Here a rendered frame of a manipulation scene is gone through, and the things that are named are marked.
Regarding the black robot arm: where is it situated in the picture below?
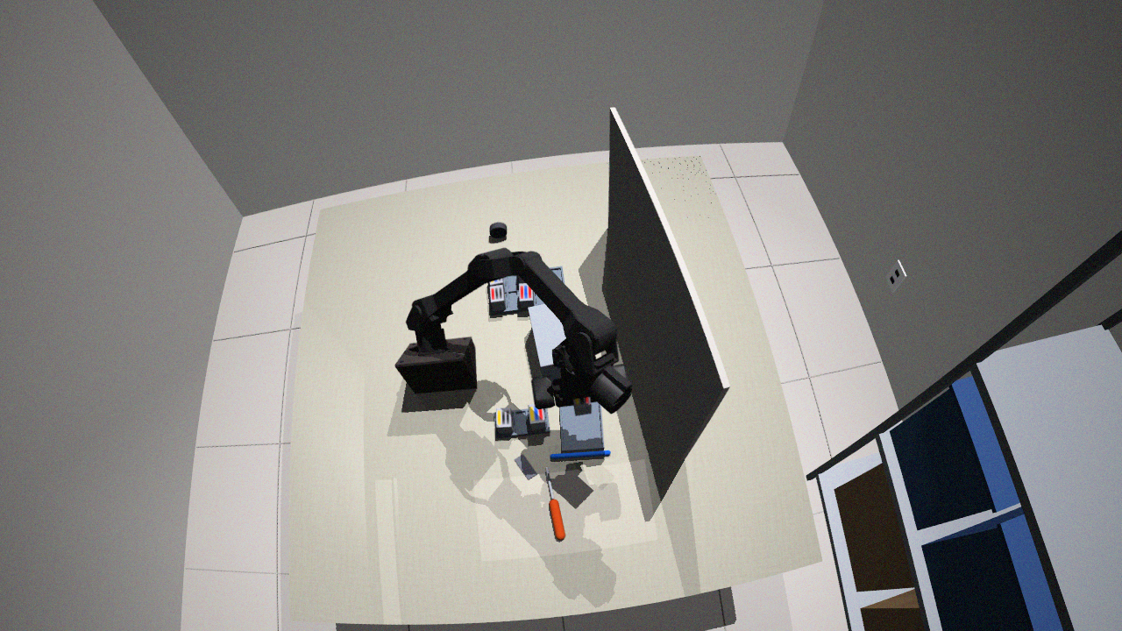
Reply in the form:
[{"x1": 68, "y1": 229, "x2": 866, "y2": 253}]
[{"x1": 405, "y1": 247, "x2": 632, "y2": 414}]

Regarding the orange-handled screwdriver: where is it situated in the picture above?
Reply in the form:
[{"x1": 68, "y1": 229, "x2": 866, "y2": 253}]
[{"x1": 545, "y1": 467, "x2": 565, "y2": 540}]

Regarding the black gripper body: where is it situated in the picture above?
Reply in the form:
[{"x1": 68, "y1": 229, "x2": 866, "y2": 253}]
[{"x1": 531, "y1": 364, "x2": 629, "y2": 409}]

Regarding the blue cylindrical rod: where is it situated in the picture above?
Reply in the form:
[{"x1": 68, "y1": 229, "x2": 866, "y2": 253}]
[{"x1": 550, "y1": 450, "x2": 611, "y2": 458}]

